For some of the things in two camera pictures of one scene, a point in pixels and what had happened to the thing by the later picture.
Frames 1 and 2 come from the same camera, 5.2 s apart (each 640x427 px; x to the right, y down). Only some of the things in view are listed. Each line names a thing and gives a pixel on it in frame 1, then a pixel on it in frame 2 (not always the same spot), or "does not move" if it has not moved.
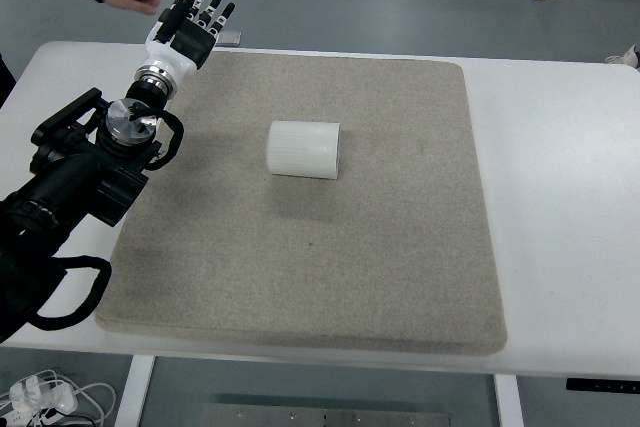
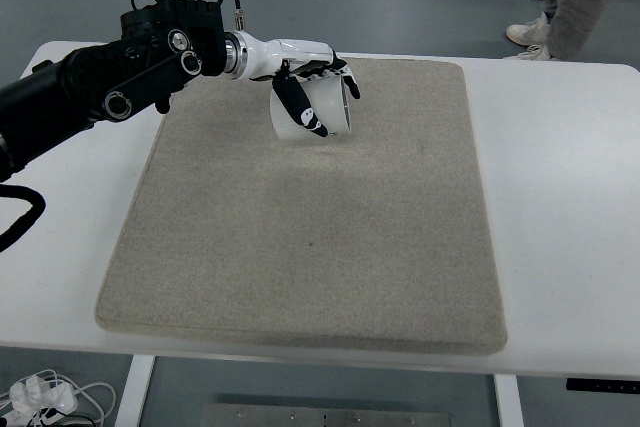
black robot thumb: (171, 18) -> (290, 92)
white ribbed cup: (303, 149) -> (325, 96)
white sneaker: (629, 58) -> (533, 53)
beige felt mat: (314, 201) does not move
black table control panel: (603, 384) does not move
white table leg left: (129, 413) does not move
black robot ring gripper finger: (205, 17) -> (354, 89)
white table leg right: (508, 400) does not move
